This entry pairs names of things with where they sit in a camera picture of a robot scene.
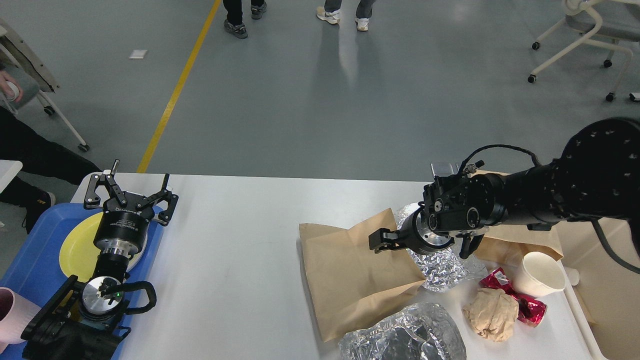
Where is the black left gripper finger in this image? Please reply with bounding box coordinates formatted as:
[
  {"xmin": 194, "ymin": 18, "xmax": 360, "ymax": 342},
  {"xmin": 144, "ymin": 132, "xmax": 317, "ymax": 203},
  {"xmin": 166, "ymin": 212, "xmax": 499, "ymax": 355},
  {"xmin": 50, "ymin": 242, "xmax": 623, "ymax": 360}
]
[
  {"xmin": 134, "ymin": 174, "xmax": 179, "ymax": 227},
  {"xmin": 83, "ymin": 160, "xmax": 129, "ymax": 213}
]

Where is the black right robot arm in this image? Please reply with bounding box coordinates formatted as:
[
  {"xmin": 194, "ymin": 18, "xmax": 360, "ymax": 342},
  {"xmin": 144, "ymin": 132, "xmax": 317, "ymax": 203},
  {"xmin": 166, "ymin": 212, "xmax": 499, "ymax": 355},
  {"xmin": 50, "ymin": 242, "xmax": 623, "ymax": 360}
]
[{"xmin": 368, "ymin": 117, "xmax": 640, "ymax": 273}]

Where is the white side table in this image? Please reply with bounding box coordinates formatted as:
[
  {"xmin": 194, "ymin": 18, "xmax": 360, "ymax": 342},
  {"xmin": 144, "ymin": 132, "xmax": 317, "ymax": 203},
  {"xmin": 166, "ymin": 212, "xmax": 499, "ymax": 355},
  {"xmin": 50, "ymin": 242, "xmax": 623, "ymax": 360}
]
[{"xmin": 0, "ymin": 159, "xmax": 23, "ymax": 193}]

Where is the white paper cup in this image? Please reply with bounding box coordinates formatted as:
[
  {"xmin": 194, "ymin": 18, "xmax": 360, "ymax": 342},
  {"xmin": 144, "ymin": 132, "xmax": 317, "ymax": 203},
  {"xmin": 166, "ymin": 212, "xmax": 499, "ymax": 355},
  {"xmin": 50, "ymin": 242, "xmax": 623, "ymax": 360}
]
[{"xmin": 511, "ymin": 251, "xmax": 567, "ymax": 299}]

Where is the clear floor plate left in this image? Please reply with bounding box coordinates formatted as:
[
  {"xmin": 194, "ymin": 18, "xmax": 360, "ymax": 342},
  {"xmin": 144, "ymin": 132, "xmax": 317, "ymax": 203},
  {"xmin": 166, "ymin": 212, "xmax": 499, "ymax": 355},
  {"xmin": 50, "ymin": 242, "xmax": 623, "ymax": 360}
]
[{"xmin": 430, "ymin": 162, "xmax": 458, "ymax": 177}]

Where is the person in grey trousers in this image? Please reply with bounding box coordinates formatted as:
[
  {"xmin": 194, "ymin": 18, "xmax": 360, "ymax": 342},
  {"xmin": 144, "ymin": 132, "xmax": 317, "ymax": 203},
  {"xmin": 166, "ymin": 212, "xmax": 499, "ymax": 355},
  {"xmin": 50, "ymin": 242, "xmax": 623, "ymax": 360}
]
[{"xmin": 316, "ymin": 0, "xmax": 377, "ymax": 32}]

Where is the small brown paper bag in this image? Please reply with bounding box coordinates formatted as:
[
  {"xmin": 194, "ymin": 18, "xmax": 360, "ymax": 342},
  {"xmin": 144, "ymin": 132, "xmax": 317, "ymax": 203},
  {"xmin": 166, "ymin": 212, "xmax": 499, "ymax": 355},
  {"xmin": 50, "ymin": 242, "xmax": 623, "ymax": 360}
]
[{"xmin": 470, "ymin": 169, "xmax": 565, "ymax": 267}]

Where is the pink ribbed cup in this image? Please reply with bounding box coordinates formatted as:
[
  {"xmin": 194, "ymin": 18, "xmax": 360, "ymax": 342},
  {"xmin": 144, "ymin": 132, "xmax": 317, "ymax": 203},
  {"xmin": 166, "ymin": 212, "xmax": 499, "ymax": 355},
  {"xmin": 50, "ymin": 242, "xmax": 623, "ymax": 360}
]
[{"xmin": 0, "ymin": 287, "xmax": 41, "ymax": 353}]

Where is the white office chair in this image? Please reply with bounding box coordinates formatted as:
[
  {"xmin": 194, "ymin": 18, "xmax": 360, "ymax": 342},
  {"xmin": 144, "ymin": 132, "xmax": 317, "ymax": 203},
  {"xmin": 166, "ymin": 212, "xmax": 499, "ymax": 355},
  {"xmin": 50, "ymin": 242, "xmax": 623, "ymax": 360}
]
[{"xmin": 527, "ymin": 0, "xmax": 640, "ymax": 102}]

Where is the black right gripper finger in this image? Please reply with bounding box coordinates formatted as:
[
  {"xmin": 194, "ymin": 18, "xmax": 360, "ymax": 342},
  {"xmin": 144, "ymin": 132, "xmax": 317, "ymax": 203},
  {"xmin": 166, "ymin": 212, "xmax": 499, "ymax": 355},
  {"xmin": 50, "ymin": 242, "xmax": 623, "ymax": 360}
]
[{"xmin": 368, "ymin": 228, "xmax": 407, "ymax": 254}]

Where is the white floor tag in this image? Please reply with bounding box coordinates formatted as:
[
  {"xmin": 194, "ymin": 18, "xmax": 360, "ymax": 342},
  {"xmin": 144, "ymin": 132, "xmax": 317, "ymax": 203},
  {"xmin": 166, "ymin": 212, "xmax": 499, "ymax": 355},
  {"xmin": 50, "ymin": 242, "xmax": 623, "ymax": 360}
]
[{"xmin": 128, "ymin": 49, "xmax": 148, "ymax": 60}]

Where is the dark green mug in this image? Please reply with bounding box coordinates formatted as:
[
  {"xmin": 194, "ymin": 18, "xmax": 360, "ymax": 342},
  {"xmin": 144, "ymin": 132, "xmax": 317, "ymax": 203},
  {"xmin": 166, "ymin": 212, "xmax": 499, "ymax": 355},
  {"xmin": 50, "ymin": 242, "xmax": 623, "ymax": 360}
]
[{"xmin": 80, "ymin": 317, "xmax": 118, "ymax": 333}]

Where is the person in black clothes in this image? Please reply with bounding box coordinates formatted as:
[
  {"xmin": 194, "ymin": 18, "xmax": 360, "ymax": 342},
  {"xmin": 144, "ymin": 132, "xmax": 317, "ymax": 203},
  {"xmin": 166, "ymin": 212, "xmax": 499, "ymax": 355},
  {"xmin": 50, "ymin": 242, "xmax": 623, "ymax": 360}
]
[{"xmin": 0, "ymin": 70, "xmax": 105, "ymax": 234}]

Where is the foil bag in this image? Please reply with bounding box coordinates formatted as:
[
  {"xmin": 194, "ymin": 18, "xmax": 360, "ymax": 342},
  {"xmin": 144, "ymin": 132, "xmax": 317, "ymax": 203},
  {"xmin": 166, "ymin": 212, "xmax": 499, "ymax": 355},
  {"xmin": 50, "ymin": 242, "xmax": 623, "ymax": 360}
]
[
  {"xmin": 394, "ymin": 202, "xmax": 489, "ymax": 293},
  {"xmin": 338, "ymin": 301, "xmax": 467, "ymax": 360}
]

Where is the red foil wrapper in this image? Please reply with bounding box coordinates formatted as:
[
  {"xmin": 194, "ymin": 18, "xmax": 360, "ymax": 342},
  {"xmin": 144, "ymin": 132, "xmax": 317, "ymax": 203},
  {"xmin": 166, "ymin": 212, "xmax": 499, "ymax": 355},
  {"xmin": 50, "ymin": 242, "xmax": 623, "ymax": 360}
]
[{"xmin": 479, "ymin": 267, "xmax": 547, "ymax": 328}]

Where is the pink plate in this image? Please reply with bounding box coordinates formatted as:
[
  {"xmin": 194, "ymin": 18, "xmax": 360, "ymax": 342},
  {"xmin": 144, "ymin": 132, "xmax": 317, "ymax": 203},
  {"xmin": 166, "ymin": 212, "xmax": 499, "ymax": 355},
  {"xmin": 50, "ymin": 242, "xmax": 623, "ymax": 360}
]
[{"xmin": 126, "ymin": 234, "xmax": 148, "ymax": 272}]

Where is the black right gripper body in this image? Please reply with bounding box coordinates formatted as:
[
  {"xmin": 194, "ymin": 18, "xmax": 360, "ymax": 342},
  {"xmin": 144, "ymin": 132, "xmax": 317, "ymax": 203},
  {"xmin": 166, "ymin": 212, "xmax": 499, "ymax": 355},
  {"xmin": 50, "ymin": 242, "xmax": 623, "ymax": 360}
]
[{"xmin": 398, "ymin": 208, "xmax": 455, "ymax": 255}]

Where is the yellow plastic plate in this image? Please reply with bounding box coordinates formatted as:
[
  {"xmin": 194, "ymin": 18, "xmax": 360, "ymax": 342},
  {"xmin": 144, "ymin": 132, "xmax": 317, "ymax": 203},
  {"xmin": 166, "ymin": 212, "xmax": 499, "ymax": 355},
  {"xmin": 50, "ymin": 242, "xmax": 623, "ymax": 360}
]
[{"xmin": 58, "ymin": 212, "xmax": 103, "ymax": 283}]

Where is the crumpled brown paper ball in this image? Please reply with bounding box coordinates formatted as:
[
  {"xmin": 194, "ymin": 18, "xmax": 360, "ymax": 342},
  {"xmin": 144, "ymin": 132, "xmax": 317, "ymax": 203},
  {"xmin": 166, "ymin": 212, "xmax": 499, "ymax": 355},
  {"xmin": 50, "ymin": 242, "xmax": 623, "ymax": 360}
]
[{"xmin": 462, "ymin": 288, "xmax": 519, "ymax": 342}]

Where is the large brown paper bag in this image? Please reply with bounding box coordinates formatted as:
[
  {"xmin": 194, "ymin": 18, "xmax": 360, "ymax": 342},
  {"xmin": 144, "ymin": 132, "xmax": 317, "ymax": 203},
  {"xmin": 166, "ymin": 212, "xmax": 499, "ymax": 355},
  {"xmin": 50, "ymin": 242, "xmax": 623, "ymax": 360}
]
[{"xmin": 299, "ymin": 208, "xmax": 425, "ymax": 342}]

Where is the beige plastic bin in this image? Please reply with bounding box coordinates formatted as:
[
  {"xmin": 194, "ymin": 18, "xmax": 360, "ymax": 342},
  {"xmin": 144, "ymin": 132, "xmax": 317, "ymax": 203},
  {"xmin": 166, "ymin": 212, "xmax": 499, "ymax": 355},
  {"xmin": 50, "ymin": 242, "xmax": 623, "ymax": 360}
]
[{"xmin": 551, "ymin": 222, "xmax": 640, "ymax": 360}]

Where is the person in black trousers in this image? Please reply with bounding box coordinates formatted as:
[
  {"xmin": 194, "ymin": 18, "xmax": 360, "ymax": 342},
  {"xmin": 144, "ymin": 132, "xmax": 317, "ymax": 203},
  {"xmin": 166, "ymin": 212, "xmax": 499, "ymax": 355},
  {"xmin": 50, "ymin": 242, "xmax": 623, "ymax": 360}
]
[{"xmin": 222, "ymin": 0, "xmax": 267, "ymax": 39}]

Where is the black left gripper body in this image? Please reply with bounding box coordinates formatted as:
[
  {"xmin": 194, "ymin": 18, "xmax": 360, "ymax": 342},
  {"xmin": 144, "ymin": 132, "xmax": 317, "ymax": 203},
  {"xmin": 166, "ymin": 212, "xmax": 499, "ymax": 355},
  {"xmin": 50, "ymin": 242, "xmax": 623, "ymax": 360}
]
[{"xmin": 93, "ymin": 207, "xmax": 154, "ymax": 258}]

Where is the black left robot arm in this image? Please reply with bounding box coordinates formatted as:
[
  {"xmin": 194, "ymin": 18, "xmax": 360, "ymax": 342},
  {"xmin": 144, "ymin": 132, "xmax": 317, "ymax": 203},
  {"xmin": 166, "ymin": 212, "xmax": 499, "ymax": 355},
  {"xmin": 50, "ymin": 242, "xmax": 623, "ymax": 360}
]
[{"xmin": 22, "ymin": 159, "xmax": 179, "ymax": 360}]

